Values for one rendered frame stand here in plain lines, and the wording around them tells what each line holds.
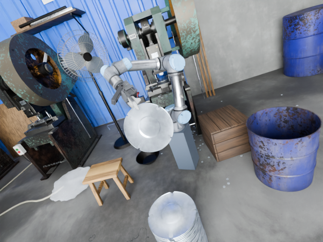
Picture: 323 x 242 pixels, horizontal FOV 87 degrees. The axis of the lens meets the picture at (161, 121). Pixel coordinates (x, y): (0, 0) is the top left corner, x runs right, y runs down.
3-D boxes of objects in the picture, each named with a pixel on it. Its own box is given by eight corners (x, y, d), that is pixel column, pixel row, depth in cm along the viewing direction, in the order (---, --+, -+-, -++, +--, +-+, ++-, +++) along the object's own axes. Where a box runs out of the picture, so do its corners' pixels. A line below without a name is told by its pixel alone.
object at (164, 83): (172, 92, 190) (169, 81, 184) (160, 96, 191) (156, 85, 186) (171, 87, 212) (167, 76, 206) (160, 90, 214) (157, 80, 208)
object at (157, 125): (180, 117, 106) (180, 116, 105) (162, 161, 94) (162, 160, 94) (137, 95, 102) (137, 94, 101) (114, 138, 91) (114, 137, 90)
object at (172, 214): (193, 188, 110) (193, 187, 110) (199, 236, 85) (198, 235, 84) (151, 195, 116) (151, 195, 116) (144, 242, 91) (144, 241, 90)
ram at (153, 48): (166, 68, 195) (157, 42, 182) (153, 73, 197) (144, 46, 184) (165, 66, 210) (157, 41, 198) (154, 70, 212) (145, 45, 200)
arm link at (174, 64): (182, 118, 153) (173, 54, 134) (192, 122, 141) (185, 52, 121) (171, 122, 148) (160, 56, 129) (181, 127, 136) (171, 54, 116)
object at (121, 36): (134, 48, 188) (126, 27, 179) (124, 52, 190) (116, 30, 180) (136, 47, 208) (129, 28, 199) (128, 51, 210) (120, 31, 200)
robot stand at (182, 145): (195, 170, 168) (183, 132, 149) (178, 169, 177) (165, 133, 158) (199, 157, 182) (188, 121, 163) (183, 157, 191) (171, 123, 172)
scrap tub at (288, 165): (333, 186, 115) (343, 127, 95) (269, 200, 121) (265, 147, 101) (291, 149, 153) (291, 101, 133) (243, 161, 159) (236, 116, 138)
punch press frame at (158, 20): (195, 124, 213) (160, 0, 156) (162, 134, 219) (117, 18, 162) (186, 102, 284) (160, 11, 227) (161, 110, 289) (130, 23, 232)
